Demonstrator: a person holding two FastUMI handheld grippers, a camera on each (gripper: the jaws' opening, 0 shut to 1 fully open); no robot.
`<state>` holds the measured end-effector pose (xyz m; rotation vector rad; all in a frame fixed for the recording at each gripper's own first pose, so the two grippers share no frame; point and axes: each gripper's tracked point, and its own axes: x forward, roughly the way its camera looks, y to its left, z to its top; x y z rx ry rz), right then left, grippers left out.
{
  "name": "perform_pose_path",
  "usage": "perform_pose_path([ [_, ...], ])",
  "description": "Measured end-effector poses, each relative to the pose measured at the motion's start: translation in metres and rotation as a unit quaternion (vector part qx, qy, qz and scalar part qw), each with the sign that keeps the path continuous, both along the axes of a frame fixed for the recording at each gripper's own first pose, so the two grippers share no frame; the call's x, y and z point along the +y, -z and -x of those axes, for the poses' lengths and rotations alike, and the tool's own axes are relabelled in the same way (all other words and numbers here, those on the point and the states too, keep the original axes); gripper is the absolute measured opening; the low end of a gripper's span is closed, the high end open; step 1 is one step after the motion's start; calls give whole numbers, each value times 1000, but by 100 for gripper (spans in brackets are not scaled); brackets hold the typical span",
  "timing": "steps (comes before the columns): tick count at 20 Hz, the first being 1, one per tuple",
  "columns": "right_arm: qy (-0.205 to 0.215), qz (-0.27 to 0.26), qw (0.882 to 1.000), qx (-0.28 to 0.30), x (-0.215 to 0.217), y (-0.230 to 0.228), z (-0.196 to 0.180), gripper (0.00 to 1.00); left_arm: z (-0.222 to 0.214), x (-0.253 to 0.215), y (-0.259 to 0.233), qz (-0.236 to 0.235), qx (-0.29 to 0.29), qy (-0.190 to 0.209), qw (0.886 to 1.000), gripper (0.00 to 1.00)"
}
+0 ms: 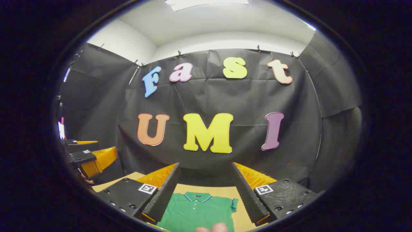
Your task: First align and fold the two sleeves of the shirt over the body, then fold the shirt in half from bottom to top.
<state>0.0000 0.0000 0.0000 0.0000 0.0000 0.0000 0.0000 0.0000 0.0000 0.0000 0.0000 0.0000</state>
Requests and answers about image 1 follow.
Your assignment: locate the green T-shirt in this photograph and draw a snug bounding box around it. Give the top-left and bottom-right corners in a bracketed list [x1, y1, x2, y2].
[157, 192, 239, 232]

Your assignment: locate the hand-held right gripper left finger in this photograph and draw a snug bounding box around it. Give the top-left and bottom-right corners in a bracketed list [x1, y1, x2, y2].
[96, 162, 181, 226]

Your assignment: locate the white ceiling light panel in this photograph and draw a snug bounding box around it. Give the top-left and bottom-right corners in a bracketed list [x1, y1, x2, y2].
[165, 0, 249, 12]

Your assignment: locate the black backdrop cloth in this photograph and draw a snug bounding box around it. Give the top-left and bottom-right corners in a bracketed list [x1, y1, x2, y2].
[60, 31, 362, 194]

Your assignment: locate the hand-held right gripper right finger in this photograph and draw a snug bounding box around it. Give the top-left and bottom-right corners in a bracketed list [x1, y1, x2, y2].
[231, 162, 323, 227]

